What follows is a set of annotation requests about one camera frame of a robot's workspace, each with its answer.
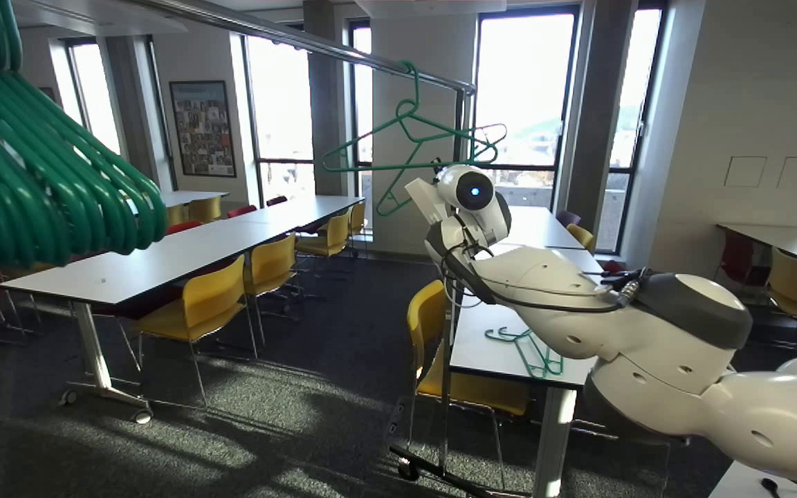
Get green hanger picked from table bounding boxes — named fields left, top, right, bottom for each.
left=318, top=96, right=507, bottom=215

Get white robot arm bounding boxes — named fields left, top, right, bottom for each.
left=406, top=162, right=797, bottom=480

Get yellow chair near rack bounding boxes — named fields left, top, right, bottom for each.
left=406, top=278, right=528, bottom=417

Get green hanger on rack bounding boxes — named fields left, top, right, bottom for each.
left=397, top=60, right=422, bottom=116

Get metal clothes rack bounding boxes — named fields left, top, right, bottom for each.
left=119, top=0, right=478, bottom=493

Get yellow chair far left row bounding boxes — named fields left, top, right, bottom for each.
left=297, top=209, right=352, bottom=256

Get white table with hangers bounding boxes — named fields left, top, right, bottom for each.
left=448, top=247, right=601, bottom=498

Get white far table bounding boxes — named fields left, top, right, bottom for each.
left=507, top=204, right=579, bottom=249

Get green hangers on table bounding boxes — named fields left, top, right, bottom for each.
left=485, top=327, right=564, bottom=378

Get yellow chair front left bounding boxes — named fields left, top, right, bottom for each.
left=134, top=255, right=247, bottom=397

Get long white left table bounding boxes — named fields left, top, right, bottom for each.
left=4, top=197, right=358, bottom=413

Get bunch of green hangers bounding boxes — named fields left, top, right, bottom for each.
left=0, top=0, right=166, bottom=269

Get framed wall picture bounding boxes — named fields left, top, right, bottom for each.
left=168, top=81, right=235, bottom=176

